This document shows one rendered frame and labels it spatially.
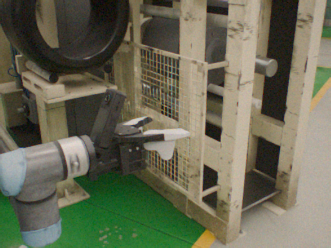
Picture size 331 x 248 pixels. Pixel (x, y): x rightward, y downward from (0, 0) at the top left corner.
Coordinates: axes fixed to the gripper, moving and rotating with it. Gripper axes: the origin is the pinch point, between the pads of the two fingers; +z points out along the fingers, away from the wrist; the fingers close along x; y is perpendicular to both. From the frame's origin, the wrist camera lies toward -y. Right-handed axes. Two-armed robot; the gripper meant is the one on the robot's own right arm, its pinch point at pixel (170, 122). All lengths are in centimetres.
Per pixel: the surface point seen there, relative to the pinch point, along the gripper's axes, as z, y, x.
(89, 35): 35, -14, -132
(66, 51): 21, -7, -132
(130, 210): 45, 90, -124
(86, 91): 22, 11, -111
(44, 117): 9, 29, -149
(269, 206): 117, 95, -81
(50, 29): 18, -19, -142
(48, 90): 3, 7, -107
